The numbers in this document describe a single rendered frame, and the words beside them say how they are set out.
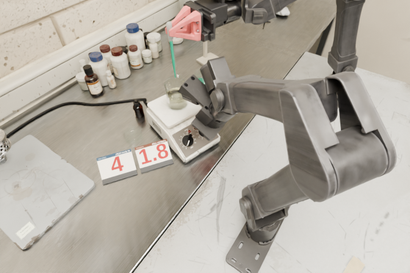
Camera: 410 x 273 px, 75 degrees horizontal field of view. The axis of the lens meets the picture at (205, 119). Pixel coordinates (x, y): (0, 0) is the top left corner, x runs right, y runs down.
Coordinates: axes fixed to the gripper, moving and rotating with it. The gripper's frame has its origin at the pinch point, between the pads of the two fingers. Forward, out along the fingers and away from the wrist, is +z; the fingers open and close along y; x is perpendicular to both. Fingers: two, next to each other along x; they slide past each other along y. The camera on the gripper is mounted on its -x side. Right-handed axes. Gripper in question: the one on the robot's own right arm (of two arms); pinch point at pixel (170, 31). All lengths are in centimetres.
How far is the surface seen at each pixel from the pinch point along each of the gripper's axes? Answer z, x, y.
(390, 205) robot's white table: -26, 32, 53
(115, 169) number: 23.1, 30.2, 3.8
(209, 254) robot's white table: 16, 32, 35
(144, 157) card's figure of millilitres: 15.1, 29.7, 5.6
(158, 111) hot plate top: 5.7, 23.0, -1.2
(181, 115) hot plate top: 1.6, 23.0, 4.1
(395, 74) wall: -156, 75, 12
